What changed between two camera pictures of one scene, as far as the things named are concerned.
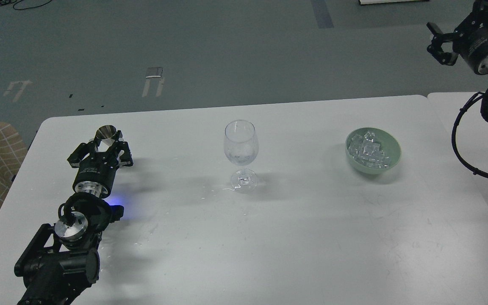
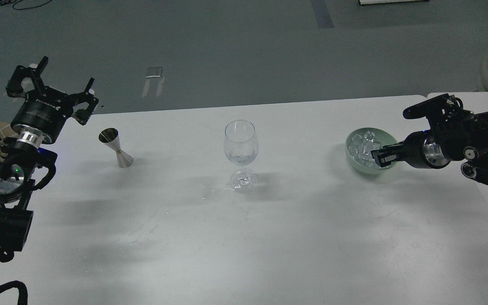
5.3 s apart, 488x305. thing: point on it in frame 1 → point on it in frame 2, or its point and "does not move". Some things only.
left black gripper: (96, 172) → (39, 117)
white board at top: (364, 2) does not move
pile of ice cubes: (367, 151) does not move
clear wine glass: (241, 144) does not move
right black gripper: (486, 42) → (420, 149)
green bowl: (372, 151) does not move
